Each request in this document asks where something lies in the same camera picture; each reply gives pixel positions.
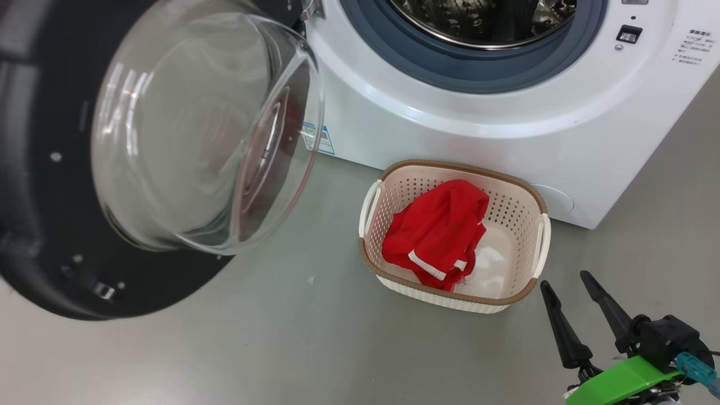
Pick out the round white filter cover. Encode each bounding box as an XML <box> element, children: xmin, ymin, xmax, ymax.
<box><xmin>530</xmin><ymin>184</ymin><xmax>575</xmax><ymax>215</ymax></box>

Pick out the red garment with white stripe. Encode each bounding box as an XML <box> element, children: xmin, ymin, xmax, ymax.
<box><xmin>381</xmin><ymin>179</ymin><xmax>491</xmax><ymax>293</ymax></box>

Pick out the black round glass washer door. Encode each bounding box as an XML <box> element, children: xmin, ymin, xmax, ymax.
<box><xmin>0</xmin><ymin>0</ymin><xmax>326</xmax><ymax>321</ymax></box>

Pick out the white front-load washing machine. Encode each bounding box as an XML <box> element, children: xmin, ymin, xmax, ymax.
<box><xmin>301</xmin><ymin>0</ymin><xmax>720</xmax><ymax>230</ymax></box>

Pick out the cream perforated laundry basket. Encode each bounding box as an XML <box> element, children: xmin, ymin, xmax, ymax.
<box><xmin>359</xmin><ymin>159</ymin><xmax>552</xmax><ymax>314</ymax></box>

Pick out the teal cable connector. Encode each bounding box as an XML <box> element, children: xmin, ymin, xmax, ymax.
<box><xmin>675</xmin><ymin>352</ymin><xmax>720</xmax><ymax>399</ymax></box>

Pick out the steel washer drum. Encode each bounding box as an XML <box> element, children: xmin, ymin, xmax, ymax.
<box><xmin>388</xmin><ymin>0</ymin><xmax>578</xmax><ymax>51</ymax></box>

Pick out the blue energy label sticker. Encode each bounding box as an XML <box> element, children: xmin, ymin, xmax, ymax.
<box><xmin>301</xmin><ymin>122</ymin><xmax>336</xmax><ymax>156</ymax></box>

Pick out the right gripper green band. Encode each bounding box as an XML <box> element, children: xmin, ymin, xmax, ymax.
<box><xmin>540</xmin><ymin>270</ymin><xmax>698</xmax><ymax>405</ymax></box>

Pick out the grey rubber door gasket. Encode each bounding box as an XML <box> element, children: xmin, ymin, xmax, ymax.
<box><xmin>339</xmin><ymin>0</ymin><xmax>610</xmax><ymax>95</ymax></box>

